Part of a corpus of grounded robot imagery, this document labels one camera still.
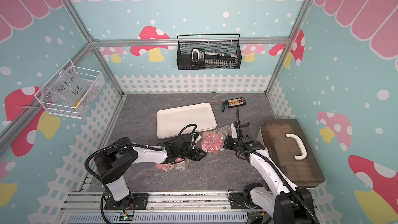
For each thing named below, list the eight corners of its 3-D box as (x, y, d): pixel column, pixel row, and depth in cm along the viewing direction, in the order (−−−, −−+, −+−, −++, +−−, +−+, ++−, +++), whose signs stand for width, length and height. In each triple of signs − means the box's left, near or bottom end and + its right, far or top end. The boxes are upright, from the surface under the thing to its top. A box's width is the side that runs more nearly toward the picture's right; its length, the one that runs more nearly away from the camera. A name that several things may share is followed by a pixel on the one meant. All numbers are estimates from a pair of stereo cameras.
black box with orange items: (228, 108, 114) (228, 106, 112) (225, 102, 118) (225, 100, 116) (245, 105, 116) (246, 102, 114) (242, 99, 120) (242, 96, 118)
